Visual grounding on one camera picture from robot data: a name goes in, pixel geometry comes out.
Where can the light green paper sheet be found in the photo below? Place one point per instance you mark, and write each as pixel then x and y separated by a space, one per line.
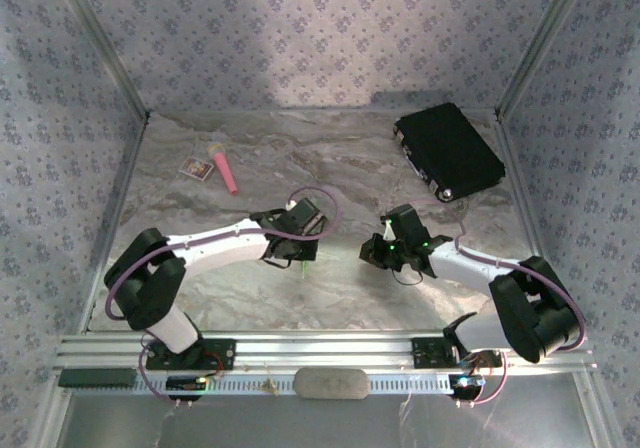
pixel 305 267

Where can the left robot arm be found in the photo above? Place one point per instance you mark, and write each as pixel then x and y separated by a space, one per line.
pixel 220 250

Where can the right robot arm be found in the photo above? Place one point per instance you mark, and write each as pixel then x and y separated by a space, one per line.
pixel 530 313

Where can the pink toy microphone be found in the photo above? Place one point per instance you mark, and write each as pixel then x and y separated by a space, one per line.
pixel 226 170

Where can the black ribbed hard case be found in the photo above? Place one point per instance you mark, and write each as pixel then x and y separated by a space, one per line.
pixel 450 148

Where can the small card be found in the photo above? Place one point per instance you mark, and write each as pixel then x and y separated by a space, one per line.
pixel 196 168

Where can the grey oval stone pad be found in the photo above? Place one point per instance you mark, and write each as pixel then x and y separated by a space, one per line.
pixel 332 384

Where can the small circuit board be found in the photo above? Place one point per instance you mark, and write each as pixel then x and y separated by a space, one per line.
pixel 185 383
pixel 467 381

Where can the black flat bar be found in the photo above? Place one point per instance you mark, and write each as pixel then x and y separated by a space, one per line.
pixel 97 377

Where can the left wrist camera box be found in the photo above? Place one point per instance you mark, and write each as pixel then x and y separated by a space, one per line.
pixel 302 218

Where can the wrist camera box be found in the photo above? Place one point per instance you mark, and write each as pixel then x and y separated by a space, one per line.
pixel 302 218
pixel 407 225

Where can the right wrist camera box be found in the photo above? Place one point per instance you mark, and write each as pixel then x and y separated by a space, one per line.
pixel 407 225

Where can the aluminium mounting rail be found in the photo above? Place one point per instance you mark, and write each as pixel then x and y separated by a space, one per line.
pixel 325 350

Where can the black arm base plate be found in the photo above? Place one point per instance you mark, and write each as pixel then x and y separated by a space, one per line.
pixel 427 353
pixel 220 355

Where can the aluminium side rail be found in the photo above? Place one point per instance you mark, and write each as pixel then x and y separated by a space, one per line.
pixel 522 193
pixel 112 228

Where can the aluminium frame post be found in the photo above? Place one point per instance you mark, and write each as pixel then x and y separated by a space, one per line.
pixel 100 38
pixel 545 38

